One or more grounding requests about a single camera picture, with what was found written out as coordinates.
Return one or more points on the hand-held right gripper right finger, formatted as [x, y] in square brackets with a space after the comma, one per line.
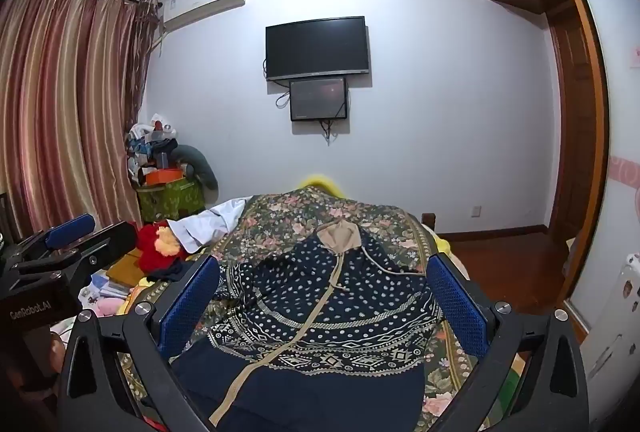
[457, 307]

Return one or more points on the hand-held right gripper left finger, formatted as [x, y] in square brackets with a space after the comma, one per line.
[190, 307]

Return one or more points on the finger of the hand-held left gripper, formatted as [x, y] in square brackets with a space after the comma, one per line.
[95, 249]
[70, 229]

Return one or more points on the navy patterned robe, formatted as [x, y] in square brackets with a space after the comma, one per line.
[325, 312]

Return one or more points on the pile of clothes and bags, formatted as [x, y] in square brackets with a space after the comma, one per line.
[150, 142]

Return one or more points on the stack of booklets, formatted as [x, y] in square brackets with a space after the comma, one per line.
[102, 284]

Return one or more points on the mustard cushion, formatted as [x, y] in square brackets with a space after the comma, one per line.
[125, 269]

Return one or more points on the dark cloth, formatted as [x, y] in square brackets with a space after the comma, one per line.
[167, 272]

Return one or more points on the red plush toy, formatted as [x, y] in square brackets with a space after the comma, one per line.
[150, 247]

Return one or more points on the pink plush toy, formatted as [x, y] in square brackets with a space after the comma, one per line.
[107, 307]

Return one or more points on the white cloth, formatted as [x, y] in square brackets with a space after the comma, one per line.
[210, 222]

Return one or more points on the orange box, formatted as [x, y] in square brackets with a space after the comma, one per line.
[165, 176]

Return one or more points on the striped pink curtain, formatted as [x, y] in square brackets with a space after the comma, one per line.
[65, 112]

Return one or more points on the floral bedspread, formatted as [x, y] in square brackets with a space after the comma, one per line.
[280, 217]

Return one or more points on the grey bolster pillow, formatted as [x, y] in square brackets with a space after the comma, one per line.
[200, 162]

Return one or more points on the white appliance with stickers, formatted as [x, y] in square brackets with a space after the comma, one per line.
[610, 337]

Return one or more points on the wooden door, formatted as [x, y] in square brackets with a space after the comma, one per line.
[572, 112]

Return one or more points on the small black monitor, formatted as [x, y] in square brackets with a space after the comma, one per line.
[318, 98]

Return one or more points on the white air conditioner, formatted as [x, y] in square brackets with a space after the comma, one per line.
[205, 5]

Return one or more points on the dark wooden bed post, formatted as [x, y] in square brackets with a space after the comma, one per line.
[428, 219]

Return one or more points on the white wall outlet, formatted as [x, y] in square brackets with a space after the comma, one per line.
[476, 211]

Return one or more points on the pink wall sticker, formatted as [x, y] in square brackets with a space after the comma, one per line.
[627, 170]

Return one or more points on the wooden door frame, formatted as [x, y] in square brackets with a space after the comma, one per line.
[597, 112]

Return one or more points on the black wall television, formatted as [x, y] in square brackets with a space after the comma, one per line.
[317, 45]

